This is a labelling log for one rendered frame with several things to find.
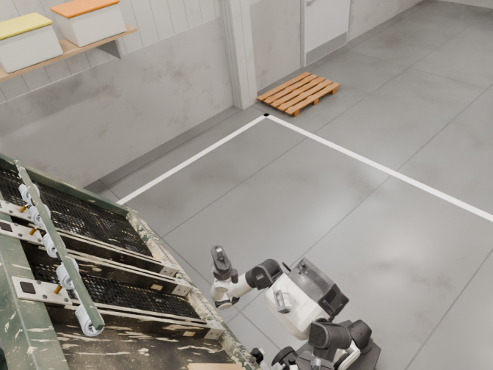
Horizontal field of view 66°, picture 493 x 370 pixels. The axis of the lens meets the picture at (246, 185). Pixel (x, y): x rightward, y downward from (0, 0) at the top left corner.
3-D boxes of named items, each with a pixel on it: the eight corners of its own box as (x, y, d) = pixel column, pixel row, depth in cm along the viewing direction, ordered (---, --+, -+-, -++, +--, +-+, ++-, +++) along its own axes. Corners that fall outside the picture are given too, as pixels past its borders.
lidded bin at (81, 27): (108, 23, 379) (99, -7, 361) (130, 31, 355) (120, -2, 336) (61, 39, 356) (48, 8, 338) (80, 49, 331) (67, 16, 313)
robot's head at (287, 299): (290, 287, 174) (283, 281, 167) (296, 309, 168) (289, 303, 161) (276, 291, 175) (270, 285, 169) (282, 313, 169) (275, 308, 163)
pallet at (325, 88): (304, 76, 627) (304, 70, 621) (341, 89, 583) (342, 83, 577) (255, 104, 575) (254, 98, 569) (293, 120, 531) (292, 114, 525)
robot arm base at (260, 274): (258, 269, 202) (270, 254, 198) (276, 287, 198) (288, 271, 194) (244, 277, 189) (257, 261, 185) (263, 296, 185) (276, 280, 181)
